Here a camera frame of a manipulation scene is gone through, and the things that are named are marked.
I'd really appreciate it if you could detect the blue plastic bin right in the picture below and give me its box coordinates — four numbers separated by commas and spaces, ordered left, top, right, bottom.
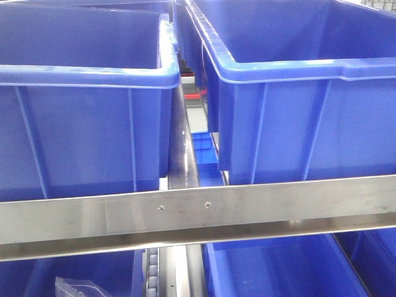
201, 233, 396, 297

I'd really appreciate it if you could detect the blue plastic bin left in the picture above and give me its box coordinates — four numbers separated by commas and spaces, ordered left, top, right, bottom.
1, 250, 144, 296

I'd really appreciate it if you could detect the blue plastic bin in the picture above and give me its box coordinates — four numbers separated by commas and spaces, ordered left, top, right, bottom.
1, 250, 144, 296
201, 233, 396, 297

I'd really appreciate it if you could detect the clear plastic bag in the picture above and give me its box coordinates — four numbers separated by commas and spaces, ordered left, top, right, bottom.
55, 277, 111, 297

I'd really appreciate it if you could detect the upper blue bin left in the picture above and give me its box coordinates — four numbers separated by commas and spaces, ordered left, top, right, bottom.
1, 2, 180, 202

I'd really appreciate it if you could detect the small blue divided tray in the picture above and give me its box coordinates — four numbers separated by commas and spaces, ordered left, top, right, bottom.
192, 132, 224, 187

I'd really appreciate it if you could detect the stainless steel shelf rack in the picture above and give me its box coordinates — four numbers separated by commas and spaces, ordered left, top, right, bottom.
1, 89, 395, 296

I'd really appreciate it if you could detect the upper blue bin right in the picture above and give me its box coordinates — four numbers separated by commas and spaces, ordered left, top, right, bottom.
180, 1, 395, 184

